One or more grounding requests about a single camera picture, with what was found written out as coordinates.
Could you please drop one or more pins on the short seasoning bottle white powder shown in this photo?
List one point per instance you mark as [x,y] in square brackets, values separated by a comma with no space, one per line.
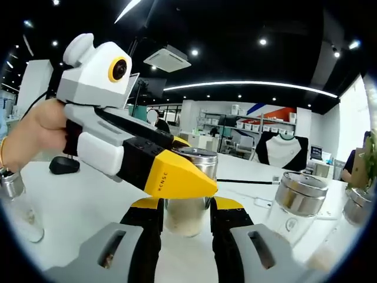
[13,184]

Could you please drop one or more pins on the tall seasoning bottle white powder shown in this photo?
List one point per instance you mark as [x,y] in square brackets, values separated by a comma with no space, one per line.
[357,206]

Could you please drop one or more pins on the brown paper bag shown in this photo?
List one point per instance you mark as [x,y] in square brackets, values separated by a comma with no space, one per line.
[360,168]

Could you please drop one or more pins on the curved ceiling light strip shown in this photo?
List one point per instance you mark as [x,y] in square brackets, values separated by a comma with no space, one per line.
[241,82]

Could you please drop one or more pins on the black computer mouse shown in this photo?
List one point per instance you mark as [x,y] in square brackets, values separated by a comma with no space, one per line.
[63,166]

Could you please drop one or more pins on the ceiling air conditioner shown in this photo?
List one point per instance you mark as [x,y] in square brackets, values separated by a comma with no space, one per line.
[168,59]

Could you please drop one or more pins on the short seasoning bottle beige grains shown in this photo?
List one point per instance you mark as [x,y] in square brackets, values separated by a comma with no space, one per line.
[184,218]

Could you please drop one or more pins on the shelf with white bins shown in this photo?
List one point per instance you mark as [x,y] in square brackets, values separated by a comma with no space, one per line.
[250,123]

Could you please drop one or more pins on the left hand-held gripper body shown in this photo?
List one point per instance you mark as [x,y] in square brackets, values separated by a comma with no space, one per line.
[91,76]

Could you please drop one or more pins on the green potted plant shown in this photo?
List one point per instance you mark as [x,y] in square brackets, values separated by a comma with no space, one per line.
[371,159]

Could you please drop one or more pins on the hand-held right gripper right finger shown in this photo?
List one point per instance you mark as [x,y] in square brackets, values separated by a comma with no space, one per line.
[226,253]

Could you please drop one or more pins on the person's left hand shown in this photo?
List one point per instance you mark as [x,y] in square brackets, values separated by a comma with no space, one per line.
[38,132]

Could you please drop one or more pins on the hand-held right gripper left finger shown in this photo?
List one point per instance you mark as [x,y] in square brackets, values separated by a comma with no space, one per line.
[144,250]

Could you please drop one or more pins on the silver laptop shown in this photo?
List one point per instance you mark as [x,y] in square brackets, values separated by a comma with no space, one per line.
[132,87]

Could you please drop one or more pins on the black hanging monitor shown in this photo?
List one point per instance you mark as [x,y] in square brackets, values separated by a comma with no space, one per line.
[150,88]

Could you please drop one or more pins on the straight ceiling light strip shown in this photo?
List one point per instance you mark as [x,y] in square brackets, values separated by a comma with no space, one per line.
[126,11]

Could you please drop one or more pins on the tall seasoning bottle brown grains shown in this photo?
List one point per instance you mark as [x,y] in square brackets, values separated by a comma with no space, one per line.
[300,194]

